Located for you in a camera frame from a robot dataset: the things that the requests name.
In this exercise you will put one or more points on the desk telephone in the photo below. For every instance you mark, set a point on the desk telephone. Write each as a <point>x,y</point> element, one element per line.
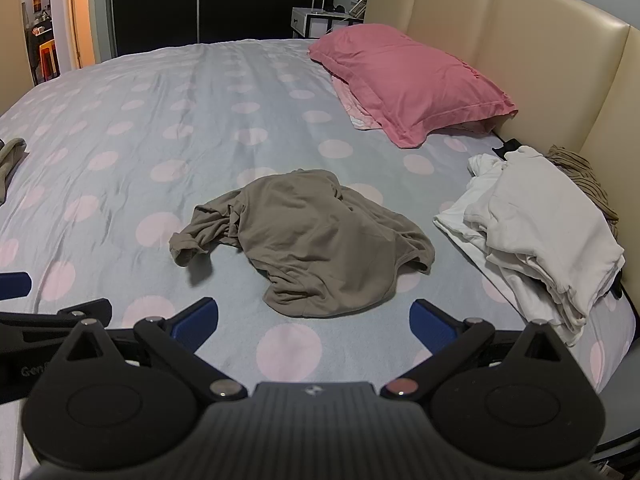
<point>359,7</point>

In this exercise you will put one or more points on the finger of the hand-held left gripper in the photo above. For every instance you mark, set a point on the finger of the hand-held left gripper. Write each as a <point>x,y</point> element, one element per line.
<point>15,285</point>
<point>40,321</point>

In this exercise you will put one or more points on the polka dot bed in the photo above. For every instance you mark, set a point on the polka dot bed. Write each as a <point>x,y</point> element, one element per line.
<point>250,110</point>

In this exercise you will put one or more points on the light pink pillow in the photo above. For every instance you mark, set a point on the light pink pillow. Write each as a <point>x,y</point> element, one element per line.
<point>357,110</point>

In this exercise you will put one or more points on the olive and patterned folded clothes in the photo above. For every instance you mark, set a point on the olive and patterned folded clothes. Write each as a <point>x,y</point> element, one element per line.
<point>10,160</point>

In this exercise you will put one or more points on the small black object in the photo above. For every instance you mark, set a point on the small black object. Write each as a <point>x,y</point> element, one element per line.
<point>505,149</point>

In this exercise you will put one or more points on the beige room door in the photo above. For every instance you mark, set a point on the beige room door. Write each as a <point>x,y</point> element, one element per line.
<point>12,50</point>

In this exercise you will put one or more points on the beige padded headboard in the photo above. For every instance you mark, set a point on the beige padded headboard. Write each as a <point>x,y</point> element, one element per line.
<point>525,35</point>

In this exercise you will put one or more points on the white nightstand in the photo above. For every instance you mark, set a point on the white nightstand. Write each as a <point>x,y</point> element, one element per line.
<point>320,22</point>

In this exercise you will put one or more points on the brown striped cloth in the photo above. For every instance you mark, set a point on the brown striped cloth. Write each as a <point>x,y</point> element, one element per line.
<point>585,180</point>

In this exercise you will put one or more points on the pile of white clothes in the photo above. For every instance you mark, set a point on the pile of white clothes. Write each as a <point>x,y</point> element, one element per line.
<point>540,230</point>

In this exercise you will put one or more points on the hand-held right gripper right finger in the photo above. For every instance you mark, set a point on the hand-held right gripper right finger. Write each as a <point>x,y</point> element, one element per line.
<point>430,321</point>

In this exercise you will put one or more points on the black sliding wardrobe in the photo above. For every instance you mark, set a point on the black sliding wardrobe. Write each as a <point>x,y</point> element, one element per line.
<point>225,0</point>

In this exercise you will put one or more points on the taupe long-sleeve shirt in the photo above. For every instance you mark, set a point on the taupe long-sleeve shirt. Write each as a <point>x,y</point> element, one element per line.
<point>310,240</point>

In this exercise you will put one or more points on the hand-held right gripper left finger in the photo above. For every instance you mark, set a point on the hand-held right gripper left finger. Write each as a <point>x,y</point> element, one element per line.
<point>192,319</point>

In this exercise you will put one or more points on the orange stool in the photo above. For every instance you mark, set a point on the orange stool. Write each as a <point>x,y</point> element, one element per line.
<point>47,60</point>

